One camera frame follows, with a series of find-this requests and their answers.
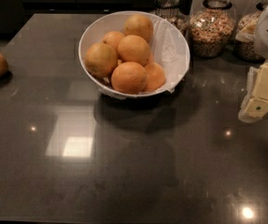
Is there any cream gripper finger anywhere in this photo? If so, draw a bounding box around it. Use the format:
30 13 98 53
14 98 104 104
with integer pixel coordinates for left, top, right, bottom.
238 60 268 123

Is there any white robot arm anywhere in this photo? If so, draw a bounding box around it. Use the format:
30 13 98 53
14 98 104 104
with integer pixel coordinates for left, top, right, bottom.
236 5 268 123

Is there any white bowl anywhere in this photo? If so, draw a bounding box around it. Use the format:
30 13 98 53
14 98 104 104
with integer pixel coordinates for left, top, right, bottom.
78 10 191 101

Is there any orange at bowl back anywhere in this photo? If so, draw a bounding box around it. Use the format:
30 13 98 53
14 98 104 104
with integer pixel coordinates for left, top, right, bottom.
123 14 153 42

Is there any right glass grain jar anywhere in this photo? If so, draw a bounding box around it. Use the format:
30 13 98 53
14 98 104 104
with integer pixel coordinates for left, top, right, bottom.
233 0 268 63

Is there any glass grain jar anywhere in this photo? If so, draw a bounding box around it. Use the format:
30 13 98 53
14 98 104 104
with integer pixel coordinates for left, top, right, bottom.
189 0 236 59
233 0 268 63

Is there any middle glass grain jar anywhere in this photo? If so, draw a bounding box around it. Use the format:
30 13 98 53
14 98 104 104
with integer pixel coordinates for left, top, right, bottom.
189 0 236 59

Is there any white paper liner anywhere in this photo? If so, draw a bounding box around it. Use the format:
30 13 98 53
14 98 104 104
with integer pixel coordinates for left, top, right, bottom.
92 15 190 101

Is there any left glass jar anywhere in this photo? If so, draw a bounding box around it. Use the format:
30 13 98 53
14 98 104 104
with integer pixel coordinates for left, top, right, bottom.
152 0 188 35

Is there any small orange middle back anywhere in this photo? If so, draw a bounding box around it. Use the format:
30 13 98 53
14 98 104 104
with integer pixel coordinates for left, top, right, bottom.
102 31 125 50

